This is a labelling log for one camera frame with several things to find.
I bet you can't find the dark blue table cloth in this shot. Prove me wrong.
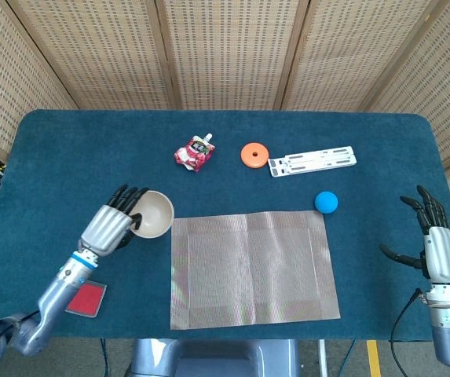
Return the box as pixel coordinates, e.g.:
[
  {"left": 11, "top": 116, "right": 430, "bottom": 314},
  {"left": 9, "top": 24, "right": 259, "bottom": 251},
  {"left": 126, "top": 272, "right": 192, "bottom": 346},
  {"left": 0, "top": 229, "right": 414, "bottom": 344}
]
[{"left": 0, "top": 108, "right": 450, "bottom": 341}]

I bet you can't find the white folding stand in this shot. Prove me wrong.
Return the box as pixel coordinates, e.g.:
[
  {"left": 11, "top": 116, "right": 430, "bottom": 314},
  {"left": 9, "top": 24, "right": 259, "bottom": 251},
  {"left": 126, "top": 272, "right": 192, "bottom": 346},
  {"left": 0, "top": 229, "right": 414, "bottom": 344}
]
[{"left": 267, "top": 145, "right": 357, "bottom": 178}]

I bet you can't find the grey blue robot torso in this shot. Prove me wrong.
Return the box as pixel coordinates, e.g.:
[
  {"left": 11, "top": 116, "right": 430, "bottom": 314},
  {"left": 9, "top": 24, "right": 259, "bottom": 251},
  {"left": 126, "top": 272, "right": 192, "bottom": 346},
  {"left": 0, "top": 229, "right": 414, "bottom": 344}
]
[{"left": 128, "top": 338, "right": 300, "bottom": 377}]

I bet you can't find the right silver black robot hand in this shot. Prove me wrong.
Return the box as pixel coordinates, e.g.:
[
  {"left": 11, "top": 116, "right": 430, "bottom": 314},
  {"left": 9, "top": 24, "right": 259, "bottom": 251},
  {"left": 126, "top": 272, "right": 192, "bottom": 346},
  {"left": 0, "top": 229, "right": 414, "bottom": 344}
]
[{"left": 379, "top": 185, "right": 450, "bottom": 284}]

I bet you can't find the cream round bowl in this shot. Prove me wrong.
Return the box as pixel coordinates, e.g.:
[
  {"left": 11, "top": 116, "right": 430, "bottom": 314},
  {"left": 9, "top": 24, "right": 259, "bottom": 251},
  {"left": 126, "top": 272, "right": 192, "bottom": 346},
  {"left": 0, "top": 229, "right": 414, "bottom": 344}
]
[{"left": 130, "top": 190, "right": 175, "bottom": 240}]

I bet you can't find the orange disc with hole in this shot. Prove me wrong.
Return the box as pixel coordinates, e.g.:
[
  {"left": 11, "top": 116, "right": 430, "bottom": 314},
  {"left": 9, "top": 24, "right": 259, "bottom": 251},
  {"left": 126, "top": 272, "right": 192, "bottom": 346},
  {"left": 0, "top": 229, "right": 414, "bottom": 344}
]
[{"left": 240, "top": 141, "right": 269, "bottom": 170}]

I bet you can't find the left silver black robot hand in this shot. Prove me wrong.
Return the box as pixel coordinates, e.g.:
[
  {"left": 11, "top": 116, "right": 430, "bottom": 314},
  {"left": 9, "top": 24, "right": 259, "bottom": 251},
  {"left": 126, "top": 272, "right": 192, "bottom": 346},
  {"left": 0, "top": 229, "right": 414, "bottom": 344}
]
[{"left": 79, "top": 184, "right": 151, "bottom": 256}]

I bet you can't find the woven bamboo folding screen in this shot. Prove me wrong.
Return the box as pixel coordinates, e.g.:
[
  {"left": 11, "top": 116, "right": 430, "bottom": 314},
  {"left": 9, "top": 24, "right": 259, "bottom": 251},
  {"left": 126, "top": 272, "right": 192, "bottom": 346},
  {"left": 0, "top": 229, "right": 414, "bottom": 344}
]
[{"left": 0, "top": 0, "right": 450, "bottom": 244}]

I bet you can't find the red card in clear case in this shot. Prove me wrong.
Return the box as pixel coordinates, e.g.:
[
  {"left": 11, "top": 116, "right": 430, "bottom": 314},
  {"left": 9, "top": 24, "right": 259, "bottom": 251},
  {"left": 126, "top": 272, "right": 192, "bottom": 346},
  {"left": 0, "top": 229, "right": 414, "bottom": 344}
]
[{"left": 65, "top": 281, "right": 108, "bottom": 317}]

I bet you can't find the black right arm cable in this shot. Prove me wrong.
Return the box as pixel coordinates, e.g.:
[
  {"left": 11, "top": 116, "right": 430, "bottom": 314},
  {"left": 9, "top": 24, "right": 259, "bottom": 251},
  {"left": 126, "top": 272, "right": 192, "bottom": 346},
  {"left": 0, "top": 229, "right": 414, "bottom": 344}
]
[{"left": 389, "top": 288, "right": 426, "bottom": 377}]

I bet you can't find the blue cable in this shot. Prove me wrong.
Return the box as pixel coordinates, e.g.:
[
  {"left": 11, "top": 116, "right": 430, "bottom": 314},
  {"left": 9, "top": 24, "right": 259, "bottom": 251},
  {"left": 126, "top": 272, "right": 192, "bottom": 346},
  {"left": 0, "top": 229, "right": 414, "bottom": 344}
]
[{"left": 99, "top": 338, "right": 111, "bottom": 377}]

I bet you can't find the brown woven placemat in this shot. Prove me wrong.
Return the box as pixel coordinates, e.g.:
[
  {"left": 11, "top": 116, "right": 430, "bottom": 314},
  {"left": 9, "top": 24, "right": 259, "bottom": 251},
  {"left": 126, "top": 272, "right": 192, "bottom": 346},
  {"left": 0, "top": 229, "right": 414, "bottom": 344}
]
[{"left": 170, "top": 210, "right": 342, "bottom": 331}]

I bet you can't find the crumpled red drink pouch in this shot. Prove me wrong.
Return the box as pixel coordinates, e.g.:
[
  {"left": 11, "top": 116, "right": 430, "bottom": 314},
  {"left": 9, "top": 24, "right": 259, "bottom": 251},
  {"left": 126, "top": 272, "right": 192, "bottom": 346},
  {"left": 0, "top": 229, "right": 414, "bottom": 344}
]
[{"left": 174, "top": 133, "right": 215, "bottom": 173}]

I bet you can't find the blue ball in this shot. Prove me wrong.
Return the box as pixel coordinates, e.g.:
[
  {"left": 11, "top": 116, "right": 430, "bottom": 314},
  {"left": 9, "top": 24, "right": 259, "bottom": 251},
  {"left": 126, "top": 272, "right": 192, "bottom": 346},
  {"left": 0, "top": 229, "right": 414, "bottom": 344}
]
[{"left": 313, "top": 191, "right": 339, "bottom": 215}]

